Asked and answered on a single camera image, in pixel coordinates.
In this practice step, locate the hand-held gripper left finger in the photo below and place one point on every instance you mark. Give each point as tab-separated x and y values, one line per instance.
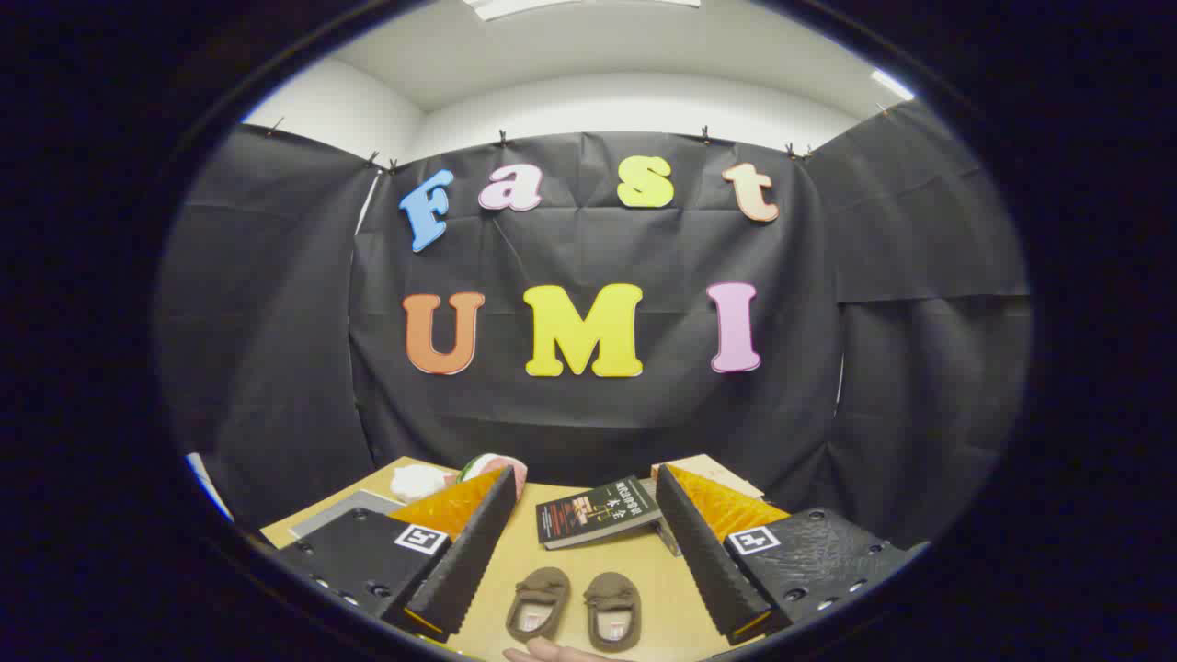
464	570

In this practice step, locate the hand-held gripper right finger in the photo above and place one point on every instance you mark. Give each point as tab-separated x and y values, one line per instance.
703	561

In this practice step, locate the white plush toy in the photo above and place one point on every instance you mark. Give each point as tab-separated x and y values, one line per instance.
418	483

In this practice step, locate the black paperback book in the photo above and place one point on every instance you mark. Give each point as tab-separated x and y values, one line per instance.
593	515

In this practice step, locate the tan book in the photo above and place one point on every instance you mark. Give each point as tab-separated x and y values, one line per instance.
726	476

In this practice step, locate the watermelon slice plush toy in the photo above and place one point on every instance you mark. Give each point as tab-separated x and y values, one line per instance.
487	462

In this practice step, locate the brown fuzzy slipper shoe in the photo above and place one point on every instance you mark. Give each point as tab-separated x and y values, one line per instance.
542	581
614	588

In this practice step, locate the grey fabric storage box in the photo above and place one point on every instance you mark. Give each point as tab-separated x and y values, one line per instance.
345	510

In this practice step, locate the ceiling light panel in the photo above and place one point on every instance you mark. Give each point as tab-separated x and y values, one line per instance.
892	85
570	5

